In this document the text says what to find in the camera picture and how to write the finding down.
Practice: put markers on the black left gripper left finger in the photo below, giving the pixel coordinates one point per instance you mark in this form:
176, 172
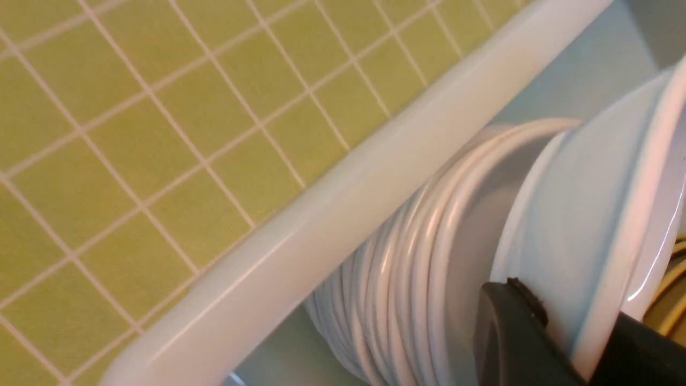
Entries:
511, 345

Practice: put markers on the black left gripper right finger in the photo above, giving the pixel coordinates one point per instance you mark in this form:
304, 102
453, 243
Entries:
638, 355

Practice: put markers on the white square dish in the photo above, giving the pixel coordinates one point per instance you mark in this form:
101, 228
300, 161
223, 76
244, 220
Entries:
589, 228

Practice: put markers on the stack of tan noodle bowls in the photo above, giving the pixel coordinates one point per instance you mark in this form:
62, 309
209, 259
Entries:
665, 314

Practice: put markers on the stack of white dishes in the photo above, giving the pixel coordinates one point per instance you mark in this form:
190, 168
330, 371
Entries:
402, 308

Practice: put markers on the large white plastic tub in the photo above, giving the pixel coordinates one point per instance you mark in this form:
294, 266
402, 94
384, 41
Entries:
565, 58

